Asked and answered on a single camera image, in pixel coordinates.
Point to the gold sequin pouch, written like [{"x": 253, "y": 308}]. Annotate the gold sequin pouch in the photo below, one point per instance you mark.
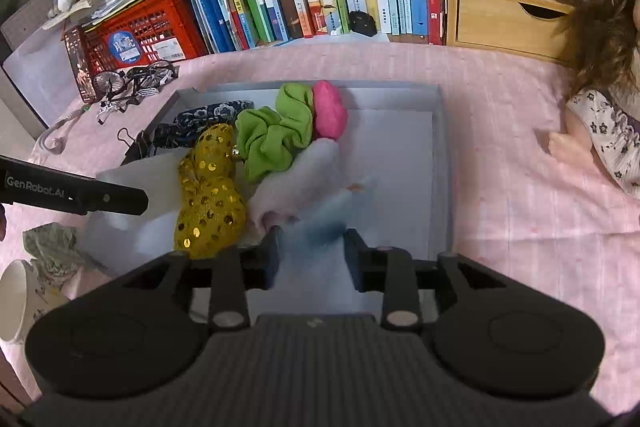
[{"x": 210, "y": 207}]

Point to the black toy bicycle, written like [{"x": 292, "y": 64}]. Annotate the black toy bicycle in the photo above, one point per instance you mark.
[{"x": 145, "y": 74}]

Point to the brown haired doll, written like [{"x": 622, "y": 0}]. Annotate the brown haired doll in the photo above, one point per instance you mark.
[{"x": 610, "y": 37}]

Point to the black binder clip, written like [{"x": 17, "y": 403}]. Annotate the black binder clip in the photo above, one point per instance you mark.
[{"x": 137, "y": 147}]

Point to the pink scrunchie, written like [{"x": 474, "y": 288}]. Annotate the pink scrunchie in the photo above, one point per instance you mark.
[{"x": 330, "y": 112}]

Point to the dark portrait card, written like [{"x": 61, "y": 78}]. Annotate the dark portrait card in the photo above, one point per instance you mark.
[{"x": 80, "y": 67}]

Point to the white soft cloth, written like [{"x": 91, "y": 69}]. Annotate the white soft cloth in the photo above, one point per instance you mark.
[{"x": 305, "y": 182}]

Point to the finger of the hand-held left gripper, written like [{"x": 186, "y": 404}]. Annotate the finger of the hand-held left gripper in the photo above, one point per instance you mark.
[{"x": 120, "y": 202}]

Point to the white paper sheet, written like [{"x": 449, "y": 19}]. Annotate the white paper sheet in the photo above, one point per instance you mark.
[{"x": 35, "y": 77}]

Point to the green scrunchie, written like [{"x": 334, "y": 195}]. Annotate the green scrunchie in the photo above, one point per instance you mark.
[{"x": 270, "y": 142}]

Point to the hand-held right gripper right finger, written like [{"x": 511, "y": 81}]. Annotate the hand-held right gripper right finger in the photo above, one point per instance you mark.
[{"x": 357, "y": 264}]

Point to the green checkered cloth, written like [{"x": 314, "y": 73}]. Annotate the green checkered cloth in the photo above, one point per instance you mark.
[{"x": 50, "y": 247}]

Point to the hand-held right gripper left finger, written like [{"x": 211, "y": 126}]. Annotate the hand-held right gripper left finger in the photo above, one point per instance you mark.
[{"x": 274, "y": 257}]

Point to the red plastic crate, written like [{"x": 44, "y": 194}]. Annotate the red plastic crate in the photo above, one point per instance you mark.
[{"x": 150, "y": 17}]

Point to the large scribbled paper cup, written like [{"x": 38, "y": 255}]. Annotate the large scribbled paper cup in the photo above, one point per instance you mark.
[{"x": 20, "y": 307}]

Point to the grey shallow box tray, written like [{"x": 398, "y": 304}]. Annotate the grey shallow box tray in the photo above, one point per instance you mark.
[{"x": 400, "y": 157}]

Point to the wooden drawer box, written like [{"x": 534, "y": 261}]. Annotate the wooden drawer box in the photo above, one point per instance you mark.
[{"x": 495, "y": 22}]

